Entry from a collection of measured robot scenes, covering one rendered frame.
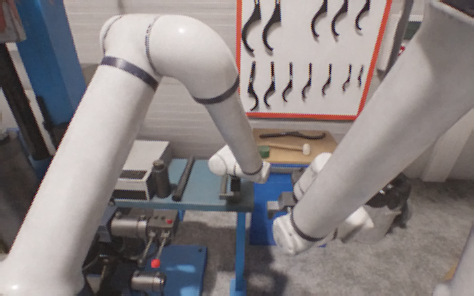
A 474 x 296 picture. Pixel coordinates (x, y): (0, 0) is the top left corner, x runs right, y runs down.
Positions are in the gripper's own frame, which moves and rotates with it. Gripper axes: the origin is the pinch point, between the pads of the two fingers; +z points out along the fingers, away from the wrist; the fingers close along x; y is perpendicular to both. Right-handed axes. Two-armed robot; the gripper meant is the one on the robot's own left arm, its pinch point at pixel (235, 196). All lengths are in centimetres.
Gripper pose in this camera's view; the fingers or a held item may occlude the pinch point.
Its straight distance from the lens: 124.6
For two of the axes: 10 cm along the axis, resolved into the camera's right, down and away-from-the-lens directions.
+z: -0.2, 8.7, 4.9
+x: -0.4, 4.9, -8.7
